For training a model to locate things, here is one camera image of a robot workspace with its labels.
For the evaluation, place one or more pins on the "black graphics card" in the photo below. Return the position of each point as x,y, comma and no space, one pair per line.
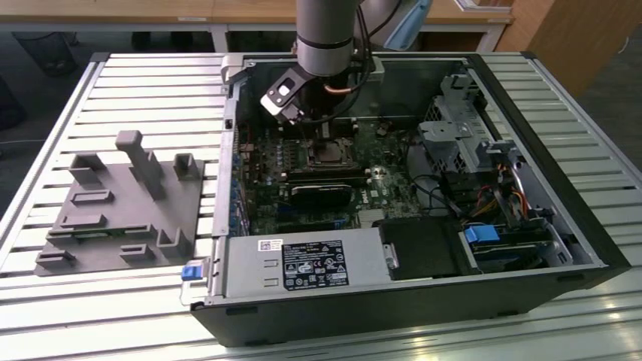
320,195

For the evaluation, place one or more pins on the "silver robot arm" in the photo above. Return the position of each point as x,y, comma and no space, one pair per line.
325,30

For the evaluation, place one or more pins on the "silver metal drive cage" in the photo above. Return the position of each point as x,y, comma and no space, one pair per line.
445,150

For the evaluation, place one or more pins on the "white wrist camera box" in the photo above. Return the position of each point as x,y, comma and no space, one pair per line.
282,94

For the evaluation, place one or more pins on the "CPU socket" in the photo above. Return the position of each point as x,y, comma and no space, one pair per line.
313,165

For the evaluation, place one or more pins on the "green motherboard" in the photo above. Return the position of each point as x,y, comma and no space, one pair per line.
385,188

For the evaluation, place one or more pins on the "small silver heatsink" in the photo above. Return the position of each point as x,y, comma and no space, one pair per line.
371,218

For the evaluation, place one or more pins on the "black mesh waste bin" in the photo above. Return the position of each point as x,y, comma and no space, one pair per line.
46,52

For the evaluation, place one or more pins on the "black open PC case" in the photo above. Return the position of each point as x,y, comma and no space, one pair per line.
351,319

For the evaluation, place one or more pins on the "blue disk carrier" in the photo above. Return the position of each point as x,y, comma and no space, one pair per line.
480,235

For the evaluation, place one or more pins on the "black hard disk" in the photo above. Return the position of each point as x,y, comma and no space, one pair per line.
505,252

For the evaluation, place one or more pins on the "black plastic shroud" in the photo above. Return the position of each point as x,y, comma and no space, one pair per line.
420,248

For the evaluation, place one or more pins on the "grey plastic parts rack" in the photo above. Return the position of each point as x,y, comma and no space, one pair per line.
125,210

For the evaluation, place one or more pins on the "green RAM stick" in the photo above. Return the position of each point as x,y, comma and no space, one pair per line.
94,234

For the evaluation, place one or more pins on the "grey power supply unit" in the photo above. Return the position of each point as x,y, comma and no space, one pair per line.
250,270

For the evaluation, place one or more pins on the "black RAM slot bank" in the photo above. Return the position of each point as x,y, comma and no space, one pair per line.
325,176
345,129

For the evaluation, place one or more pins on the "small square CPU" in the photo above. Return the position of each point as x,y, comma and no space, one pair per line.
335,154

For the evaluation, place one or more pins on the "wooden cabinet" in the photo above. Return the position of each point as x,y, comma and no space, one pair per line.
576,37

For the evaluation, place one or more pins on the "blue case latch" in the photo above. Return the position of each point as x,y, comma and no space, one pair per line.
190,273

